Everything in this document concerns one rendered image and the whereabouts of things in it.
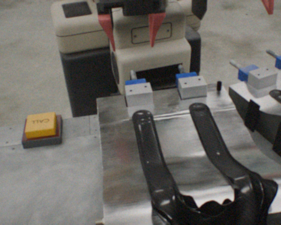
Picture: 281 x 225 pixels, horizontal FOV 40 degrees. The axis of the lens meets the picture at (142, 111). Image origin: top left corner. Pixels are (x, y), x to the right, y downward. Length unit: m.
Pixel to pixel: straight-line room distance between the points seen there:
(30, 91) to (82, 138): 1.80
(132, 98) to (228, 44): 2.29
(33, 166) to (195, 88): 0.35
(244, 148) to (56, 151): 0.38
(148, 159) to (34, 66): 2.31
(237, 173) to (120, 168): 0.18
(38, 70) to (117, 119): 2.15
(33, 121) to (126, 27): 0.42
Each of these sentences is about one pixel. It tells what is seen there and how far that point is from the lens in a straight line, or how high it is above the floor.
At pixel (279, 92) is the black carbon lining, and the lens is 0.88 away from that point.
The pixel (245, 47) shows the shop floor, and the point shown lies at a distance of 2.96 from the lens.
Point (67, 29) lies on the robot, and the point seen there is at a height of 0.79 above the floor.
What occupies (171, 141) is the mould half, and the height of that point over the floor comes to 0.88.
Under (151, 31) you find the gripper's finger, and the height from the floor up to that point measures 1.04.
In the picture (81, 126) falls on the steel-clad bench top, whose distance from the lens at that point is 0.87.
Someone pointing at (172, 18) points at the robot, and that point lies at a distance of 1.16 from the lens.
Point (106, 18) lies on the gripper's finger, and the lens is 0.66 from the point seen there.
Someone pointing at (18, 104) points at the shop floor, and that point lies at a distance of 2.52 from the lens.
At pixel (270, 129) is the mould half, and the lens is 0.81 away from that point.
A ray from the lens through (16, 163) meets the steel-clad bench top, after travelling 0.82.
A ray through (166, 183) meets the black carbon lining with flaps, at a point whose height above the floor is 0.91.
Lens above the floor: 1.32
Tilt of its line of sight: 36 degrees down
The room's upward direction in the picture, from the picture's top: 4 degrees counter-clockwise
